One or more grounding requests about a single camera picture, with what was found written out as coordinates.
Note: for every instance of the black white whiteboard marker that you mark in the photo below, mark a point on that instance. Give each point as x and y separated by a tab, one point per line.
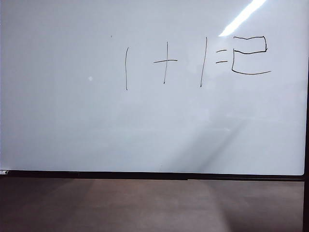
3	172

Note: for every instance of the white glossy whiteboard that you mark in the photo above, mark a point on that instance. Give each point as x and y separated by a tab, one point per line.
72	120

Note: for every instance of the black whiteboard pen tray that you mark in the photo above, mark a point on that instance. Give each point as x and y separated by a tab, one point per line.
144	175

